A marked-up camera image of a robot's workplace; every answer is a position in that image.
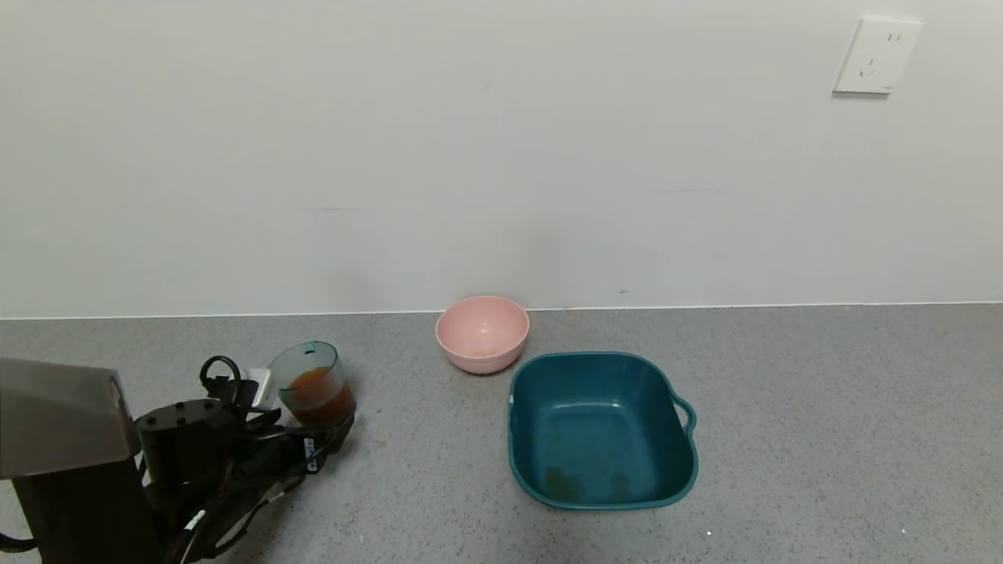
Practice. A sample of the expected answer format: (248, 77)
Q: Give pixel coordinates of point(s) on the ribbed translucent blue-grey cup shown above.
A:
(309, 364)

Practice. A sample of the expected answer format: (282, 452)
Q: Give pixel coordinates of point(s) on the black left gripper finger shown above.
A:
(335, 435)

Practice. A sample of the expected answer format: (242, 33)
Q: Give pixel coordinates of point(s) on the teal plastic basin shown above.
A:
(599, 431)

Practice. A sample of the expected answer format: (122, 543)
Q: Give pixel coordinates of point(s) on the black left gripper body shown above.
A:
(312, 452)

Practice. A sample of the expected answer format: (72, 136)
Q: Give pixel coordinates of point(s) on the orange-brown liquid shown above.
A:
(321, 399)

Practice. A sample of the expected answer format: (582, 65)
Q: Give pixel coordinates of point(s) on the black and grey left robot arm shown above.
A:
(184, 439)

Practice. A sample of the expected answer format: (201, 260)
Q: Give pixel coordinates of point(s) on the pink ribbed bowl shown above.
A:
(482, 333)

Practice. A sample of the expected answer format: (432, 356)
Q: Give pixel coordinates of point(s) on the white wall socket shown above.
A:
(876, 56)

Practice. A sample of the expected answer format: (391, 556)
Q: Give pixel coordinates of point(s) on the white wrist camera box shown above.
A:
(258, 388)

